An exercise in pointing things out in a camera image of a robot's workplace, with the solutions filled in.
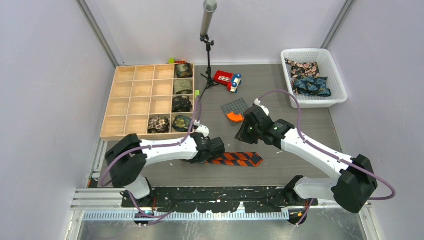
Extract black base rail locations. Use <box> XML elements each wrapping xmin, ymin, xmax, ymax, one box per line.
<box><xmin>136</xmin><ymin>186</ymin><xmax>310</xmax><ymax>214</ymax></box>

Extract wooden compartment tray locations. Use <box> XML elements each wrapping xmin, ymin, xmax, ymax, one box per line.
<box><xmin>100</xmin><ymin>63</ymin><xmax>196</xmax><ymax>141</ymax></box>

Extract rolled black gold tie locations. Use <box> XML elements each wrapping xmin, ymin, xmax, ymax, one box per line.
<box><xmin>171</xmin><ymin>95</ymin><xmax>193</xmax><ymax>113</ymax></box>

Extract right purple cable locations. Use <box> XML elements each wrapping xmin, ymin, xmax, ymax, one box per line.
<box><xmin>256</xmin><ymin>89</ymin><xmax>397</xmax><ymax>226</ymax></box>

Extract blue patterned tie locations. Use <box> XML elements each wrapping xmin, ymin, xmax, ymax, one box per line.
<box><xmin>291</xmin><ymin>76</ymin><xmax>332</xmax><ymax>97</ymax></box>

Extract white plastic basket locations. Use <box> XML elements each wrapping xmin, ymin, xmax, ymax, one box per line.
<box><xmin>281</xmin><ymin>48</ymin><xmax>348</xmax><ymax>108</ymax></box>

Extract rolled dark tie top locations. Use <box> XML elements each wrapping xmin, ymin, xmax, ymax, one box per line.
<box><xmin>175</xmin><ymin>63</ymin><xmax>193</xmax><ymax>79</ymax></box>

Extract red toy block car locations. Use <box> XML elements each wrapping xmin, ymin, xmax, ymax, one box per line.
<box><xmin>213</xmin><ymin>70</ymin><xmax>242</xmax><ymax>94</ymax></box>

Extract orange curved block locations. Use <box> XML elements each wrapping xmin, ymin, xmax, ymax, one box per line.
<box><xmin>226</xmin><ymin>111</ymin><xmax>245</xmax><ymax>123</ymax></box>

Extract pink floral dark tie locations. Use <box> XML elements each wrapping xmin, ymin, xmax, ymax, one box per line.
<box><xmin>284</xmin><ymin>58</ymin><xmax>320</xmax><ymax>79</ymax></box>

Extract rolled blue gold flower tie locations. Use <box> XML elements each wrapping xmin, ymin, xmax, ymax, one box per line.
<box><xmin>171</xmin><ymin>114</ymin><xmax>192</xmax><ymax>133</ymax></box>

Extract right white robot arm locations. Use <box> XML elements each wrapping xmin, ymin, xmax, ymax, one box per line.
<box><xmin>235</xmin><ymin>105</ymin><xmax>378</xmax><ymax>214</ymax></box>

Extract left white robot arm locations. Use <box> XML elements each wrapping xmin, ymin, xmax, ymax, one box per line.
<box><xmin>105</xmin><ymin>125</ymin><xmax>225</xmax><ymax>207</ymax></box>

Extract rolled olive patterned tie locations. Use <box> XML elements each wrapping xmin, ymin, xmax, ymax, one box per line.
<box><xmin>173</xmin><ymin>78</ymin><xmax>194</xmax><ymax>95</ymax></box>

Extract grey microphone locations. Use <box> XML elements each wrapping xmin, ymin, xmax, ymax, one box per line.
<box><xmin>200</xmin><ymin>0</ymin><xmax>218</xmax><ymax>38</ymax></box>

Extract rolled beige floral tie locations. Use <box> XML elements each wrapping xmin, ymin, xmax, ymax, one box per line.
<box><xmin>147</xmin><ymin>115</ymin><xmax>170</xmax><ymax>134</ymax></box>

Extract black tripod stand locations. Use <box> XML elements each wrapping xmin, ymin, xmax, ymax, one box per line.
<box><xmin>200</xmin><ymin>34</ymin><xmax>219</xmax><ymax>98</ymax></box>

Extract grey lego baseplate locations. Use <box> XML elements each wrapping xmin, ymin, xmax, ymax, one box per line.
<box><xmin>221</xmin><ymin>98</ymin><xmax>249</xmax><ymax>127</ymax></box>

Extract orange navy striped tie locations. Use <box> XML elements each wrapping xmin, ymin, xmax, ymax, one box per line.
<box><xmin>185</xmin><ymin>151</ymin><xmax>265</xmax><ymax>168</ymax></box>

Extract green and red small toys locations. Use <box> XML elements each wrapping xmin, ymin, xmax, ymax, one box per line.
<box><xmin>168</xmin><ymin>57</ymin><xmax>187</xmax><ymax>64</ymax></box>

